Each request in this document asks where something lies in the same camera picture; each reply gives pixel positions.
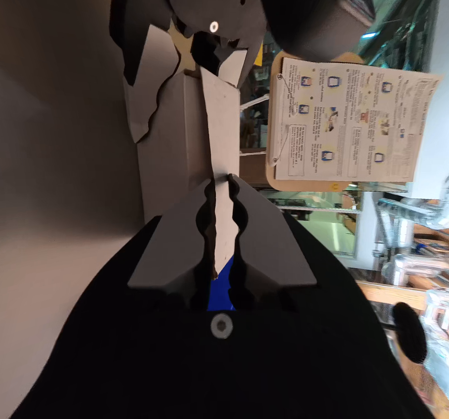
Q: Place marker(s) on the printed instruction sheet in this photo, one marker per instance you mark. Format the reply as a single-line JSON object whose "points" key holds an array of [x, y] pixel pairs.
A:
{"points": [[350, 121]]}

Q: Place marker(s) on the white cardboard box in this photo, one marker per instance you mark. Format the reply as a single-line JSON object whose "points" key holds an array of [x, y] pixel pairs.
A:
{"points": [[175, 145]]}

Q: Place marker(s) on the wooden workbench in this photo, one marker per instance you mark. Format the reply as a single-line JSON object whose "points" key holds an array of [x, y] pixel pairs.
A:
{"points": [[386, 294]]}

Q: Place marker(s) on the white stand rod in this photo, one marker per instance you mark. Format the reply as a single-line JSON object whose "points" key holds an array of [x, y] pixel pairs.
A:
{"points": [[252, 152], [254, 102]]}

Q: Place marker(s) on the yellow plastic bin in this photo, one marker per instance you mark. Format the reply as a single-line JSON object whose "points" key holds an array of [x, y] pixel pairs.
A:
{"points": [[259, 56]]}

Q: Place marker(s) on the blue plastic bin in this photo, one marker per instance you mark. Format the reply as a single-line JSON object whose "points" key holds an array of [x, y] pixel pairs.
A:
{"points": [[219, 292]]}

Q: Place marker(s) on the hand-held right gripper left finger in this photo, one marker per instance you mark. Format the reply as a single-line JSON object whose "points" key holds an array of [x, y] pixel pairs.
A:
{"points": [[165, 257]]}

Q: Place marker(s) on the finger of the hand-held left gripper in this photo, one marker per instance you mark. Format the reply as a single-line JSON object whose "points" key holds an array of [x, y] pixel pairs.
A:
{"points": [[235, 65], [154, 61]]}

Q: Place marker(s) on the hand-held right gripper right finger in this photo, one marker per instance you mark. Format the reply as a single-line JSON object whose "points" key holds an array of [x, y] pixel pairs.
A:
{"points": [[277, 257]]}

